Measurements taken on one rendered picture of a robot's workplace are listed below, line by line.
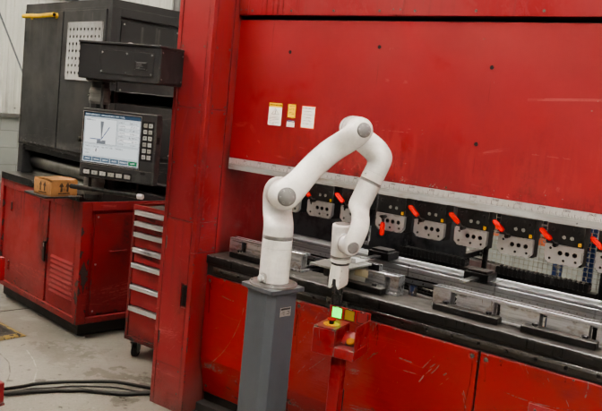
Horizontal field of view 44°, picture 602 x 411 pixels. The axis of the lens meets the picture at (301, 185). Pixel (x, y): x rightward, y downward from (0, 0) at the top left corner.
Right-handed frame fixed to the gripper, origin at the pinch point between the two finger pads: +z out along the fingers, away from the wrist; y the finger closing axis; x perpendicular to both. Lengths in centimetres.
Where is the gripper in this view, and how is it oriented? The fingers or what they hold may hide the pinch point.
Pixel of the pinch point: (338, 298)
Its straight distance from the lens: 306.8
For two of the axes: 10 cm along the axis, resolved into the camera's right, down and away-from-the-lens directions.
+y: -4.7, 1.3, -8.7
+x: 8.8, 1.3, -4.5
